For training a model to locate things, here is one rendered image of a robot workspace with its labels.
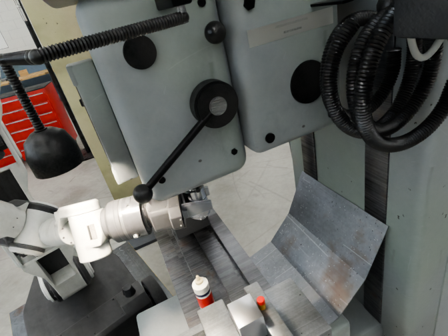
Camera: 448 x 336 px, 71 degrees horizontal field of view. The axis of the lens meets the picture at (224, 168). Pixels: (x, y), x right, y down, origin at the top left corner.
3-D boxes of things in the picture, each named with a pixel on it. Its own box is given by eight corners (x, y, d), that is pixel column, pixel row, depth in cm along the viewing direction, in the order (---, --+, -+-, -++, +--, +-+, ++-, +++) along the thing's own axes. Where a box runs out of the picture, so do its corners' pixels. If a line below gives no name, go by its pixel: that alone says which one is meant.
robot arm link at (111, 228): (115, 200, 61) (57, 215, 60) (129, 253, 61) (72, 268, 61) (129, 194, 72) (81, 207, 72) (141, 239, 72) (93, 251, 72)
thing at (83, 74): (118, 185, 56) (65, 67, 46) (115, 176, 59) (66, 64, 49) (139, 177, 57) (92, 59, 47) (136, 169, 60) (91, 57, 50)
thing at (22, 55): (1, 67, 39) (-5, 55, 39) (13, 63, 40) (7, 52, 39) (35, 67, 27) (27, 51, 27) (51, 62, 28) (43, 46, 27)
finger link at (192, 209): (213, 209, 65) (184, 217, 65) (210, 196, 63) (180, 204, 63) (214, 213, 63) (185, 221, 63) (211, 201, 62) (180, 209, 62)
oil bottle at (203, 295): (203, 315, 78) (191, 285, 73) (198, 303, 82) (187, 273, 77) (217, 307, 79) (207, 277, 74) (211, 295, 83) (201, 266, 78)
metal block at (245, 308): (245, 347, 61) (239, 329, 58) (232, 323, 66) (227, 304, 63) (267, 335, 62) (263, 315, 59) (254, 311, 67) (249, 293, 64)
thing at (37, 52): (34, 67, 27) (26, 51, 27) (31, 67, 28) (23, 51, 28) (193, 22, 36) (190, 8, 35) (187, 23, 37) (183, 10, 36)
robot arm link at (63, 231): (71, 205, 60) (48, 210, 69) (84, 249, 60) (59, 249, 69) (103, 196, 65) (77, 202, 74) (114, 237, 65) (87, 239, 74)
